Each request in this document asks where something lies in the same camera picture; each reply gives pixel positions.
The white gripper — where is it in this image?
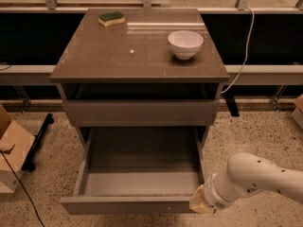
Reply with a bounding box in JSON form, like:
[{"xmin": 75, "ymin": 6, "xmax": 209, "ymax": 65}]
[{"xmin": 189, "ymin": 174, "xmax": 234, "ymax": 214}]

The grey drawer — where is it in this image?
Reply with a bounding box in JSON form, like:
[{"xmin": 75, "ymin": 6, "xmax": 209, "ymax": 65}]
[
  {"xmin": 62, "ymin": 100, "xmax": 220, "ymax": 127},
  {"xmin": 61, "ymin": 127, "xmax": 204, "ymax": 215}
]

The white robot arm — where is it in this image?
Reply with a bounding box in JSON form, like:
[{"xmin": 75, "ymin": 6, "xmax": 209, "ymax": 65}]
[{"xmin": 189, "ymin": 152, "xmax": 303, "ymax": 214}]

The grey drawer cabinet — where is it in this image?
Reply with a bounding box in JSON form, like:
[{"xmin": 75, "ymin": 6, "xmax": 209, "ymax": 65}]
[{"xmin": 50, "ymin": 9, "xmax": 229, "ymax": 141}]

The black table leg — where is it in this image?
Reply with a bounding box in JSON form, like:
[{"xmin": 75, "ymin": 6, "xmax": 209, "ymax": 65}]
[{"xmin": 223, "ymin": 95, "xmax": 240, "ymax": 117}]

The cardboard box on right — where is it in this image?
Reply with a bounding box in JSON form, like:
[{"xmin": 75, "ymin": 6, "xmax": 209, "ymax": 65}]
[{"xmin": 291, "ymin": 94, "xmax": 303, "ymax": 129}]

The cardboard box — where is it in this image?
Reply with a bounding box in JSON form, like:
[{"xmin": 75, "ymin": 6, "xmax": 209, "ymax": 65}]
[
  {"xmin": 0, "ymin": 104, "xmax": 35, "ymax": 193},
  {"xmin": 291, "ymin": 94, "xmax": 303, "ymax": 129}
]

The white ceramic bowl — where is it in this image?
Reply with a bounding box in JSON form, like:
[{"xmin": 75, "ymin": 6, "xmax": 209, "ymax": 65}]
[{"xmin": 168, "ymin": 30, "xmax": 204, "ymax": 60}]

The black metal bar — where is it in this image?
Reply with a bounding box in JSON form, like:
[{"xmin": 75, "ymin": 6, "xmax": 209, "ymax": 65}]
[{"xmin": 22, "ymin": 113, "xmax": 54, "ymax": 172}]

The cardboard box on left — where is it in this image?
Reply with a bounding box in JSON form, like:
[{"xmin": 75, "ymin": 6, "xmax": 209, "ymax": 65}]
[{"xmin": 0, "ymin": 104, "xmax": 35, "ymax": 193}]

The green yellow sponge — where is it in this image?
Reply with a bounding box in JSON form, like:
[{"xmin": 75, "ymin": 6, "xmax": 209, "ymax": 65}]
[{"xmin": 98, "ymin": 11, "xmax": 125, "ymax": 27}]

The white power cable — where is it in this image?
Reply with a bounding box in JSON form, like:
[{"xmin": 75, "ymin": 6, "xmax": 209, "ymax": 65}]
[{"xmin": 220, "ymin": 7, "xmax": 256, "ymax": 96}]

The black floor cable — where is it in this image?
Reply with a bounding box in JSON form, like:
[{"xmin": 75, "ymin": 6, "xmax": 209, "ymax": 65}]
[{"xmin": 0, "ymin": 148, "xmax": 47, "ymax": 227}]

